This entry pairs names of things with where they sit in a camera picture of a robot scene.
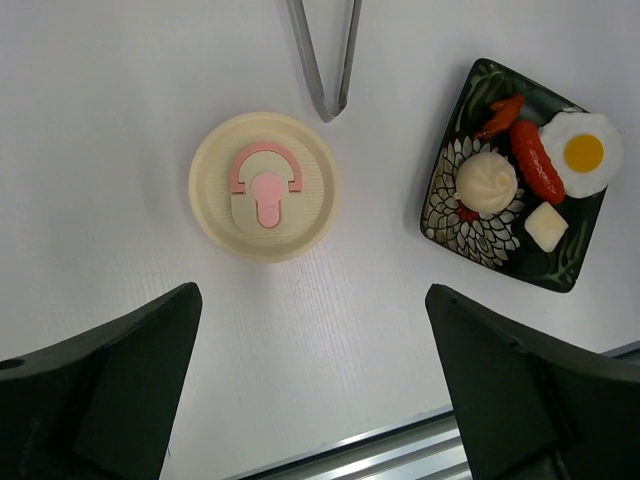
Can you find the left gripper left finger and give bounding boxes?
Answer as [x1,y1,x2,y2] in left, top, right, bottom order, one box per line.
[1,282,202,479]

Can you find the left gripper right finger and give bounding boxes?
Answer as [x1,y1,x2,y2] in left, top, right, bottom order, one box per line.
[425,284,639,479]

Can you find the cream lunch box lid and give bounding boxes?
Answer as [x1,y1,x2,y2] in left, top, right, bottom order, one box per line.
[188,112,341,263]

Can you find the metal tongs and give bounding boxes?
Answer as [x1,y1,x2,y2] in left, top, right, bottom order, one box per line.
[287,0,362,124]

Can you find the cream tofu block toy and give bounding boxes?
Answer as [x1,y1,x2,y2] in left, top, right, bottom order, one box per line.
[524,202,569,253]

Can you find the black patterned square plate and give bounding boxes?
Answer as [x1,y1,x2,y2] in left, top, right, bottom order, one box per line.
[420,58,605,293]

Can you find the white steamed bun toy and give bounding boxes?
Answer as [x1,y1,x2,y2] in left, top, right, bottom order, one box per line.
[455,152,518,215]

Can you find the red sausage toy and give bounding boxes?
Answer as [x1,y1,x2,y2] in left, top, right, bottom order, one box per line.
[509,120,566,205]

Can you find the fried egg toy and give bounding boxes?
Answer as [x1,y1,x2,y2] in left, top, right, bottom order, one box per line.
[539,112,624,199]

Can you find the small red shrimp toy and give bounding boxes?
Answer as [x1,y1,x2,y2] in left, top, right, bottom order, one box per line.
[473,94,526,140]

